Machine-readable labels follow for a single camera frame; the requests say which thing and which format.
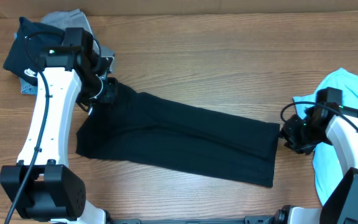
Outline black t-shirt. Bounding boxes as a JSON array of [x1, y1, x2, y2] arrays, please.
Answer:
[[76, 81, 280, 187]]

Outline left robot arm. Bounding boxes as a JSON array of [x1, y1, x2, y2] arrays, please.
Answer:
[[0, 27, 117, 223]]

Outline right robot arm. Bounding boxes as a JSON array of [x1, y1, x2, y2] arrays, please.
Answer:
[[271, 87, 358, 224]]

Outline light blue t-shirt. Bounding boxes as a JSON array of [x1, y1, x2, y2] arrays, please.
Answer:
[[292, 67, 358, 214]]

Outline folded blue denim garment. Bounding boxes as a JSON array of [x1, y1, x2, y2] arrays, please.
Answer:
[[19, 78, 38, 95]]

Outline folded grey trousers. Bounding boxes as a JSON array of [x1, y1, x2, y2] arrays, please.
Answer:
[[41, 9, 115, 73]]

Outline folded black Nike garment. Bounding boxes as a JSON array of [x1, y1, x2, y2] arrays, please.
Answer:
[[3, 17, 64, 86]]

